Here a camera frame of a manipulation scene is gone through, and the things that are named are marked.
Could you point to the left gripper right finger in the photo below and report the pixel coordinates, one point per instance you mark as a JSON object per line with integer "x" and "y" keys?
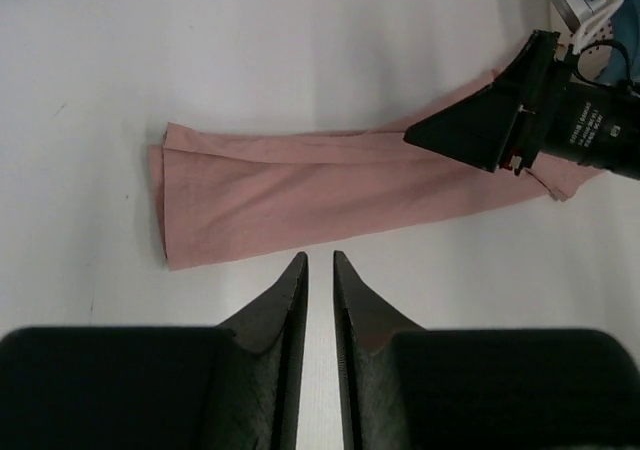
{"x": 383, "y": 369}

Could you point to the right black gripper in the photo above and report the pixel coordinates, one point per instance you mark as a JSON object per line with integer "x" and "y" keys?
{"x": 552, "y": 109}

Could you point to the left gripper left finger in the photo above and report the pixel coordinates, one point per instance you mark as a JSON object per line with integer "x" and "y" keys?
{"x": 253, "y": 391}

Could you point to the pink t shirt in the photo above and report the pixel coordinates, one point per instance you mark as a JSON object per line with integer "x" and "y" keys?
{"x": 226, "y": 197}

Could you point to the white laundry basket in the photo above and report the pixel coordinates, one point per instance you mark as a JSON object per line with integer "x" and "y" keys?
{"x": 593, "y": 61}

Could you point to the grey blue t shirt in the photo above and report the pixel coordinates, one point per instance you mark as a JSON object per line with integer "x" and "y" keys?
{"x": 625, "y": 25}

